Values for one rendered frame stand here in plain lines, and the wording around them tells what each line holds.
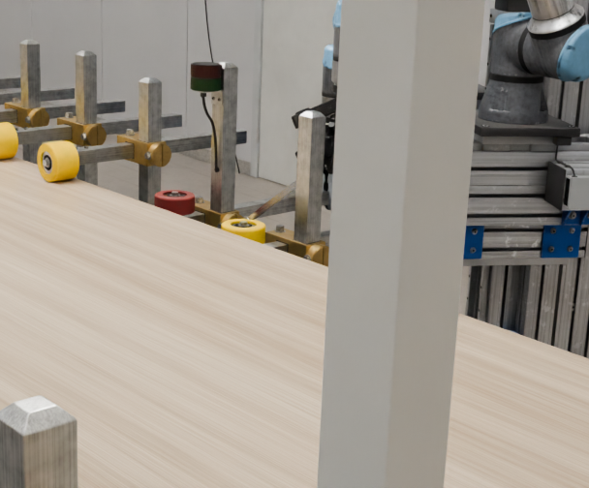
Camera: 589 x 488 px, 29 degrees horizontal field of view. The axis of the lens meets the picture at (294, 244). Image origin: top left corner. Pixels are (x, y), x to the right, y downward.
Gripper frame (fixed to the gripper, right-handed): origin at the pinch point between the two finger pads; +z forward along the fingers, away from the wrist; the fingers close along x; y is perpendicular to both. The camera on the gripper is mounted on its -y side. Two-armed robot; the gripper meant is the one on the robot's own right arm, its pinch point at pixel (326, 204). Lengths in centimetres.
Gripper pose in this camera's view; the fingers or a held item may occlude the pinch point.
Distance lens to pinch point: 252.1
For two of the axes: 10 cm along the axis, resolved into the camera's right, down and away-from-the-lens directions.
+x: -6.8, -2.3, 7.0
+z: -0.4, 9.6, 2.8
